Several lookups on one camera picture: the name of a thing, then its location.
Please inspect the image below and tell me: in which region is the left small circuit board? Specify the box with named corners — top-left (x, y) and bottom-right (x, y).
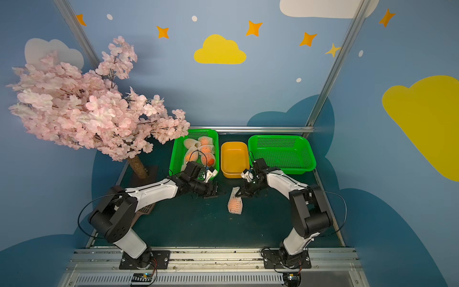
top-left (130, 273), bottom-right (154, 287)

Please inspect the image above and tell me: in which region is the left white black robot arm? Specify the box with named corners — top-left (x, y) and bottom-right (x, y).
top-left (88, 161), bottom-right (218, 270)

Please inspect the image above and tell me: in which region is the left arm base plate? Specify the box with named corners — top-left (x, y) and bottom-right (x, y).
top-left (119, 248), bottom-right (171, 270)

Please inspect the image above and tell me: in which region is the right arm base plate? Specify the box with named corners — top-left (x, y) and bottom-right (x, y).
top-left (260, 248), bottom-right (311, 270)

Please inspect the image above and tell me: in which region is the yellow plastic tub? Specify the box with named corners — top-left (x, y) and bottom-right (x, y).
top-left (221, 142), bottom-right (250, 179)

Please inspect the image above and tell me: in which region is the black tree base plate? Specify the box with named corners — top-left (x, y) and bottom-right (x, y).
top-left (128, 165), bottom-right (158, 187)

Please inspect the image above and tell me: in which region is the netted orange with opening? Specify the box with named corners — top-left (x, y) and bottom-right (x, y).
top-left (201, 153), bottom-right (216, 167)

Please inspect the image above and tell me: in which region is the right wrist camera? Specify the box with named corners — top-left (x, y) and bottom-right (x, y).
top-left (240, 169), bottom-right (254, 182)

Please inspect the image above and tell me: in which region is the small circuit board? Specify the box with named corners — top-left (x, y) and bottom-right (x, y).
top-left (283, 273), bottom-right (301, 287)
top-left (130, 273), bottom-right (154, 287)

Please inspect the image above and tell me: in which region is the right green plastic basket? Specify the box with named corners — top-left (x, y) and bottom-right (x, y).
top-left (247, 135), bottom-right (317, 175)

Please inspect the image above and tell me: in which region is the aluminium mounting rail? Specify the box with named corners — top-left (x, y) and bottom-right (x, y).
top-left (59, 248), bottom-right (369, 287)

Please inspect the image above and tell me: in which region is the right small circuit board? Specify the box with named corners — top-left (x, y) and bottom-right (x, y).
top-left (283, 273), bottom-right (301, 287)

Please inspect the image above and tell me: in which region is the pink artificial blossom tree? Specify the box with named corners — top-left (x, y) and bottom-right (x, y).
top-left (10, 37), bottom-right (190, 179)

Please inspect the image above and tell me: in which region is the left green plastic basket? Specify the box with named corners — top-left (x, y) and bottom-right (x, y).
top-left (169, 129), bottom-right (220, 179)

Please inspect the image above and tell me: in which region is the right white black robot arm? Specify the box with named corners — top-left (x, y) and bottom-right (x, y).
top-left (235, 159), bottom-right (333, 269)

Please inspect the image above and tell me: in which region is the green plastic basket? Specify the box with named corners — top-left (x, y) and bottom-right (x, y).
top-left (247, 135), bottom-right (317, 175)
top-left (169, 129), bottom-right (220, 179)

